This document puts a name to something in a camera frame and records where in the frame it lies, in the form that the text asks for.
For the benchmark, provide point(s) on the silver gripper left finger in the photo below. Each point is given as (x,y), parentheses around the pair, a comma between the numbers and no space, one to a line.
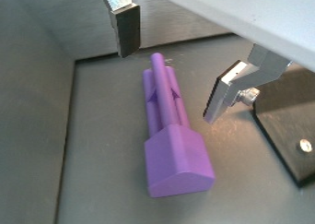
(124,14)

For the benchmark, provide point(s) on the purple three prong object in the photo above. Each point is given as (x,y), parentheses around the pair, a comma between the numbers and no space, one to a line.
(178,167)

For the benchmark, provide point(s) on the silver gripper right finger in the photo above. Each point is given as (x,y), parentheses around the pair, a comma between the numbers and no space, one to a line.
(236,84)

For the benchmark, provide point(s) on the dark curved fixture stand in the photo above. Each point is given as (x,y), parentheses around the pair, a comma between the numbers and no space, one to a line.
(284,113)

